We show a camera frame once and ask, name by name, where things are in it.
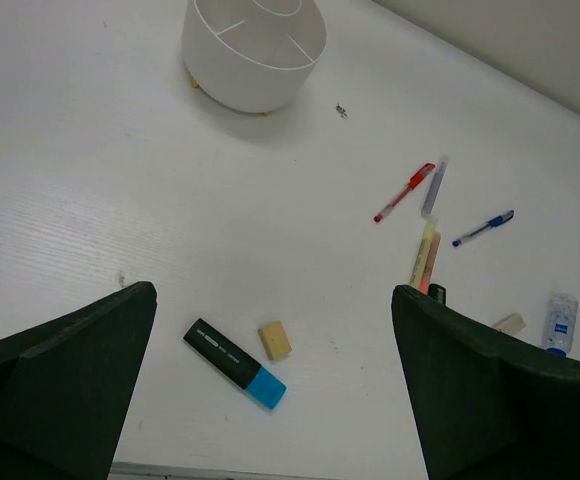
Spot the small glue bottle blue cap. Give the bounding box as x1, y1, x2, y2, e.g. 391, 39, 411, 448
541, 293, 578, 357

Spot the yellow highlighter stick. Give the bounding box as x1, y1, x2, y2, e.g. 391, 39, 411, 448
409, 216, 437, 289

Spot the small metal debris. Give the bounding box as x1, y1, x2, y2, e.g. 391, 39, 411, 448
335, 104, 348, 119

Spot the red gel pen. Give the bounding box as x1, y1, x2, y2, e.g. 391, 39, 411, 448
373, 163, 435, 224

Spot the beige eraser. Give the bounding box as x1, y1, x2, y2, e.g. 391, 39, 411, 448
492, 313, 526, 336

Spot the white round desk organizer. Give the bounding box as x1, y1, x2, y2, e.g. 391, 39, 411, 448
182, 0, 327, 115

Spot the black highlighter blue cap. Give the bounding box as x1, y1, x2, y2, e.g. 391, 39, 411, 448
183, 318, 287, 410

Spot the tan eraser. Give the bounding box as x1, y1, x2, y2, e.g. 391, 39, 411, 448
258, 321, 292, 361

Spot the blue gel pen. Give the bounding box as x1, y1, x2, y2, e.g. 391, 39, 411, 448
451, 210, 515, 248

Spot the orange highlighter stick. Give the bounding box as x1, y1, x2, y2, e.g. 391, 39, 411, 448
419, 232, 441, 294

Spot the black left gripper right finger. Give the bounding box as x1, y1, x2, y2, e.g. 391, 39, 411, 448
391, 285, 580, 479

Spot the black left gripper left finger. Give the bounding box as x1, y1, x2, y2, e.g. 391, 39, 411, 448
0, 281, 157, 479

